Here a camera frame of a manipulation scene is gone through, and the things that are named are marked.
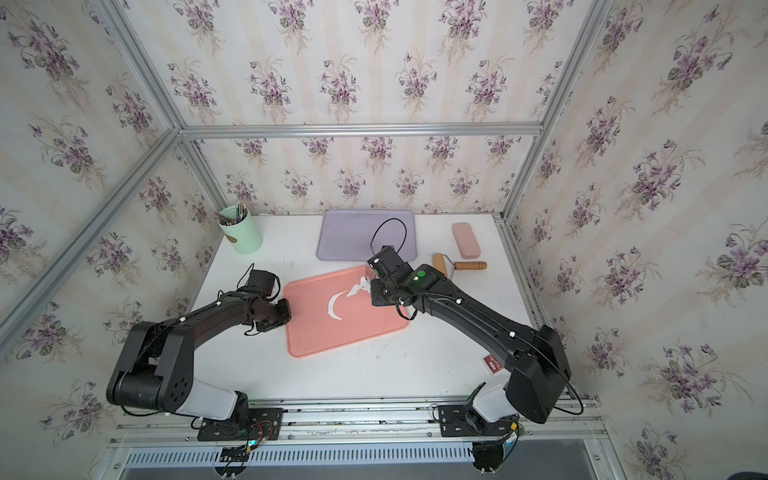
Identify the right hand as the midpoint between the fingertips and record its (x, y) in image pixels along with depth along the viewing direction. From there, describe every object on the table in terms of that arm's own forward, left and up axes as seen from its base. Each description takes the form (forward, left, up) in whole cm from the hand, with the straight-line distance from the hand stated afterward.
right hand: (380, 294), depth 79 cm
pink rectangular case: (+33, -31, -16) cm, 48 cm away
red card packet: (-13, -32, -15) cm, 37 cm away
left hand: (0, +28, -16) cm, 32 cm away
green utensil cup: (+26, +49, -1) cm, 55 cm away
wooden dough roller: (+19, -19, -12) cm, 29 cm away
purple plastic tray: (+36, +11, -17) cm, 42 cm away
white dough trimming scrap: (+12, +6, -15) cm, 20 cm away
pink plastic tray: (-4, +21, -16) cm, 26 cm away
